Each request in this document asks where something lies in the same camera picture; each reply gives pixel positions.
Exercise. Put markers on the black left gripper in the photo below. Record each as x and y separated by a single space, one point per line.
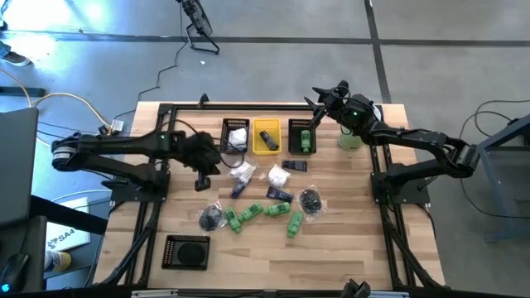
203 151

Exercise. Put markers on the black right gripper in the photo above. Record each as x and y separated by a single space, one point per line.
352 113

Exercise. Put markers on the dark blue toiletry tube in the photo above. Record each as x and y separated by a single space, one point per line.
294 166
239 189
279 194
269 140

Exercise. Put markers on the bagged black toiletry item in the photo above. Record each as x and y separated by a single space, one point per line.
310 201
211 218

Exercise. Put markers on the small green bottle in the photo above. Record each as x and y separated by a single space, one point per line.
305 140
232 219
295 223
251 212
277 209

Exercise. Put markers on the black round disc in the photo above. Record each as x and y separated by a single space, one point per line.
191 253

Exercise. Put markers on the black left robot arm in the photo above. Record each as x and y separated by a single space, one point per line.
124 142

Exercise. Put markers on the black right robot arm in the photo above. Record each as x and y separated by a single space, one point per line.
414 138

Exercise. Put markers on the small black plastic basket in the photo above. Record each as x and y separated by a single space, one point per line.
225 142
293 142

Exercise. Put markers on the yellow plastic basket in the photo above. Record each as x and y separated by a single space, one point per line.
258 147

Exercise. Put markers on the wide black plastic basket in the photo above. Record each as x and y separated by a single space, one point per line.
170 253

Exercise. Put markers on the grey power box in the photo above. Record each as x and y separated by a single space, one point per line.
117 124

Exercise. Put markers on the black desk bar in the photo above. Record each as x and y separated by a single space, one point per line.
68 215

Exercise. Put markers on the black floor fan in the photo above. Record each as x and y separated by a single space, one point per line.
198 20

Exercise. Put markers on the white cardboard box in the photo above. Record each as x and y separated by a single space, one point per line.
68 242

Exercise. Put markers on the white and yellow object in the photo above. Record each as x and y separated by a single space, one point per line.
58 261

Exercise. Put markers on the grey flat panel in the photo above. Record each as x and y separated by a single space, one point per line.
16 165

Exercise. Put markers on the black floor bar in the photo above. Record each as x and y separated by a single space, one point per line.
20 91

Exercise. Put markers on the black computer mouse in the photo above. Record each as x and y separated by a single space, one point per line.
12 269

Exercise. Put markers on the person's shoe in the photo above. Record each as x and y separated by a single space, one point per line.
14 59

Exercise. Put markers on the black aluminium table frame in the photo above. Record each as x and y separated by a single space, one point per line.
248 107

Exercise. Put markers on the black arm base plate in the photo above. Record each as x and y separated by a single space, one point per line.
416 190
124 192

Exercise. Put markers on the silver table bracket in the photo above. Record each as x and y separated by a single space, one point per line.
154 294
389 294

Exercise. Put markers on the blue-grey cart frame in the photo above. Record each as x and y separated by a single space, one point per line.
507 131

